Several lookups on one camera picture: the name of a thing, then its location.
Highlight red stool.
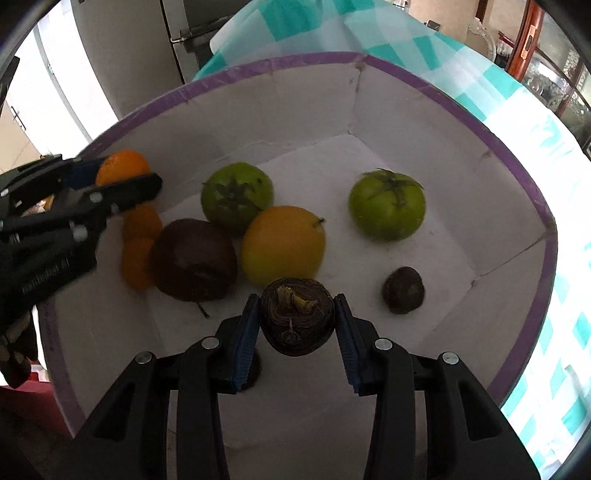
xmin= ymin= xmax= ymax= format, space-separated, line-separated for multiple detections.
xmin=0 ymin=385 xmax=75 ymax=444

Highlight grey refrigerator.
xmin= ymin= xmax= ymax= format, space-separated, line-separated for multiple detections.
xmin=159 ymin=0 xmax=259 ymax=84

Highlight dark purple passion fruit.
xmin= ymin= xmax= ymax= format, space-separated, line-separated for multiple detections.
xmin=150 ymin=218 xmax=239 ymax=318

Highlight yellow orange round fruit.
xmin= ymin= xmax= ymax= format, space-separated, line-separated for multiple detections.
xmin=240 ymin=206 xmax=327 ymax=287

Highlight small orange mandarin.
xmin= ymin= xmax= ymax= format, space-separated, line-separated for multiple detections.
xmin=121 ymin=237 xmax=156 ymax=291
xmin=122 ymin=204 xmax=164 ymax=241
xmin=95 ymin=150 xmax=153 ymax=188

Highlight brown wooden cabinet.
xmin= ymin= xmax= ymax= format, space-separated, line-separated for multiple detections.
xmin=475 ymin=0 xmax=591 ymax=162

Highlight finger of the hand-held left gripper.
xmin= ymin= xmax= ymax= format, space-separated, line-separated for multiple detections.
xmin=85 ymin=172 xmax=164 ymax=217
xmin=76 ymin=293 xmax=262 ymax=480
xmin=333 ymin=293 xmax=541 ymax=480
xmin=7 ymin=154 xmax=112 ymax=197

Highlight green lime fruit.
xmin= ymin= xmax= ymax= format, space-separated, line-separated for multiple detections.
xmin=201 ymin=162 xmax=275 ymax=237

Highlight teal white checkered tablecloth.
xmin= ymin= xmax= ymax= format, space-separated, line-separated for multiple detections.
xmin=193 ymin=0 xmax=591 ymax=467

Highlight person's left hand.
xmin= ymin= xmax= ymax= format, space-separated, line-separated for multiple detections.
xmin=0 ymin=302 xmax=40 ymax=389

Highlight green tomato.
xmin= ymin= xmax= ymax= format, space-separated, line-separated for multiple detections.
xmin=348 ymin=168 xmax=426 ymax=242

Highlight purple cardboard box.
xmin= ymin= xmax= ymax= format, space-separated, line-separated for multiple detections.
xmin=39 ymin=52 xmax=558 ymax=439

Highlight dark brown water chestnut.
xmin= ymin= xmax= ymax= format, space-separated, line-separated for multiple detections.
xmin=259 ymin=277 xmax=336 ymax=357
xmin=382 ymin=266 xmax=426 ymax=315

